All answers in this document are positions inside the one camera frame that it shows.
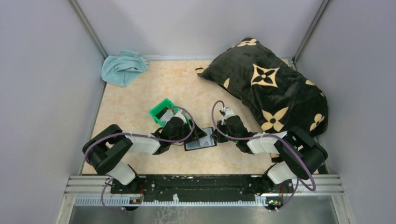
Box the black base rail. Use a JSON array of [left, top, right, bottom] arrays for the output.
[[110, 175, 286, 202]]

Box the purple cable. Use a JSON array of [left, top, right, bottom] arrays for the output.
[[84, 106, 196, 214], [211, 100, 317, 212]]

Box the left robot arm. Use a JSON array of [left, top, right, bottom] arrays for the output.
[[82, 117, 208, 194]]

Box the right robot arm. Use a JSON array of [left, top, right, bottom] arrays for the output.
[[214, 115, 328, 186]]

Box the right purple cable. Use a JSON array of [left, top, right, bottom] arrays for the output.
[[211, 100, 317, 212]]

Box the black floral pillow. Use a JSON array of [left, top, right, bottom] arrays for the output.
[[195, 37, 329, 137]]

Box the white gold VIP card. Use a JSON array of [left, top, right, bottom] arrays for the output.
[[198, 136, 214, 147]]

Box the black card holder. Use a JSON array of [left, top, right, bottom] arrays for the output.
[[184, 127, 217, 152]]

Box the grey VIP card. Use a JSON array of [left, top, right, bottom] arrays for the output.
[[159, 108, 174, 125]]

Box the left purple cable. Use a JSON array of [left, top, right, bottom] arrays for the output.
[[84, 106, 196, 214]]

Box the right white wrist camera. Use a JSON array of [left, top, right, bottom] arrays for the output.
[[219, 107, 236, 121]]

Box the green plastic bin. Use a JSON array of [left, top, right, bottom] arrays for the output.
[[149, 98, 189, 127]]

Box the light blue cloth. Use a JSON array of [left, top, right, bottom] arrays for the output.
[[101, 51, 149, 87]]

